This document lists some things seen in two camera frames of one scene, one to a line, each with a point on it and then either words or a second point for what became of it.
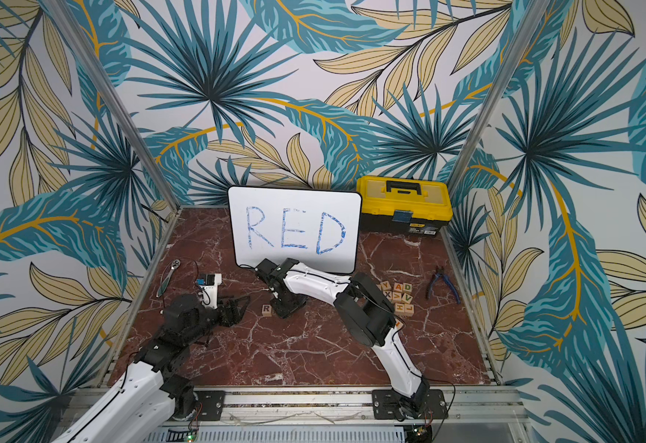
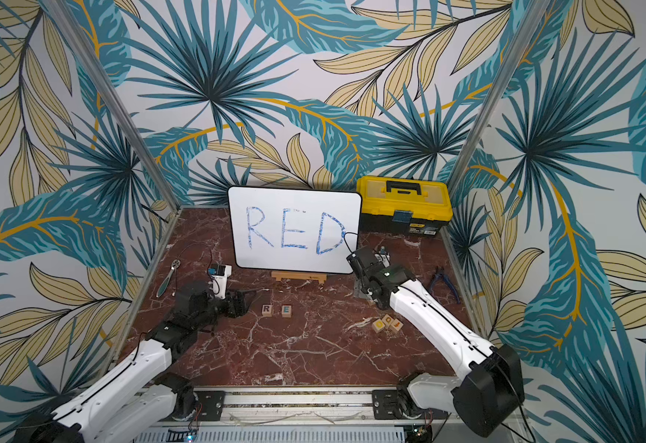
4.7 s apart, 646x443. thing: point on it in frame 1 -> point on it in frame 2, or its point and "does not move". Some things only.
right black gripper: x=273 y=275 -> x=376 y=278
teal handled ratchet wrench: x=161 y=289 does not move
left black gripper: x=235 y=316 does not move
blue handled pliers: x=439 y=272 does not move
